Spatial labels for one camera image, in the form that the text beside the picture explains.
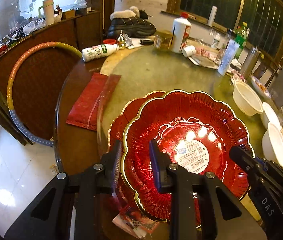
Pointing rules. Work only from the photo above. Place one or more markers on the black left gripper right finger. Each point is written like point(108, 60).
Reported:
point(192, 209)

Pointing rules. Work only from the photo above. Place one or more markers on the gold jar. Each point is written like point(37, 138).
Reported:
point(162, 39)

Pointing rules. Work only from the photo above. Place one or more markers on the red packet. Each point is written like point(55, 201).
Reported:
point(85, 110)

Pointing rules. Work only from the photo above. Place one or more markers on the plate of snacks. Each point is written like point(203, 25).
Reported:
point(260, 87)

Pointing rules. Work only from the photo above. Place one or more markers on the green soda bottle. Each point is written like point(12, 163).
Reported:
point(241, 37)

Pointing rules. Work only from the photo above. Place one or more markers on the red plate underneath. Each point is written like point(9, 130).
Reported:
point(123, 194)

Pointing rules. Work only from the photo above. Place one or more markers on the white carton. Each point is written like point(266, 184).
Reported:
point(228, 56)

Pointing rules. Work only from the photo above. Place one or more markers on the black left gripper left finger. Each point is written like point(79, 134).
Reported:
point(96, 181)

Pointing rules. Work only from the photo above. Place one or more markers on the white tumbler with handle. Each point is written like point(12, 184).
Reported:
point(47, 11)

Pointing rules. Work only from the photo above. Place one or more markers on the small glass perfume bottle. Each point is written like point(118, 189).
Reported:
point(121, 41)

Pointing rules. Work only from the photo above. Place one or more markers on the white foam bowl on plates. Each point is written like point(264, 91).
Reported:
point(269, 115)

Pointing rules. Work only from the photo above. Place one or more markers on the steel thermos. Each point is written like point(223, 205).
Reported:
point(249, 62)

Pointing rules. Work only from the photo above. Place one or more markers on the white liquor bottle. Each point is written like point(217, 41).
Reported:
point(181, 30)

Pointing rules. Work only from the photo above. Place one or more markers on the magazine under plates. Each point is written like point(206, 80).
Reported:
point(134, 222)

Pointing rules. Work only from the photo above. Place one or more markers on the white milk bottle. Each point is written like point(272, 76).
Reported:
point(99, 51)

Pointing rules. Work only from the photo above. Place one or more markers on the clear plastic bottle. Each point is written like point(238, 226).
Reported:
point(216, 39)

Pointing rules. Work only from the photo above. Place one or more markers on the hula hoop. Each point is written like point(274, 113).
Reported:
point(34, 85)

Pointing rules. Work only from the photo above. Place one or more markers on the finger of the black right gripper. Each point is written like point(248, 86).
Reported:
point(256, 167)

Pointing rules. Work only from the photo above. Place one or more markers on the red gold-rimmed plate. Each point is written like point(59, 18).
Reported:
point(196, 132)

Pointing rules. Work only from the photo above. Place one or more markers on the white foam bowl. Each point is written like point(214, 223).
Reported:
point(269, 115)
point(272, 144)

